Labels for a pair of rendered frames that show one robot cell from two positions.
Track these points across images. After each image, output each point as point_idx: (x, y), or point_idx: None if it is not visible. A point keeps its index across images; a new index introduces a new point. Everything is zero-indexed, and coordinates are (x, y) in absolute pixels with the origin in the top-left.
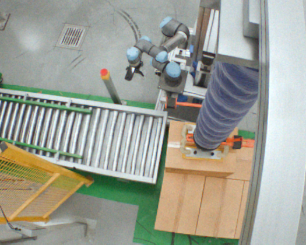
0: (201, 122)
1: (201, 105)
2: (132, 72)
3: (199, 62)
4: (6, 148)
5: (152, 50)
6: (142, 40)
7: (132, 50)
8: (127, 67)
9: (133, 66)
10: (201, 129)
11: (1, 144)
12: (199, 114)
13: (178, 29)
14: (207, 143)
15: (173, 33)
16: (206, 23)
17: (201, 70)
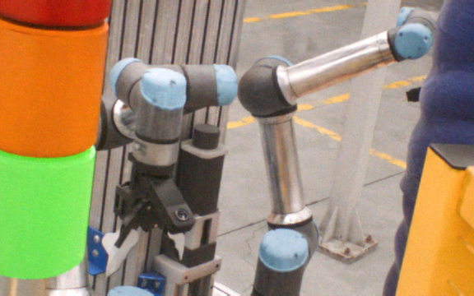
0: None
1: (471, 29)
2: (175, 192)
3: (161, 259)
4: None
5: (192, 69)
6: (137, 63)
7: (160, 72)
8: (134, 216)
9: (174, 159)
10: None
11: (448, 154)
12: (439, 139)
13: (106, 104)
14: None
15: (101, 127)
16: (190, 1)
17: (196, 260)
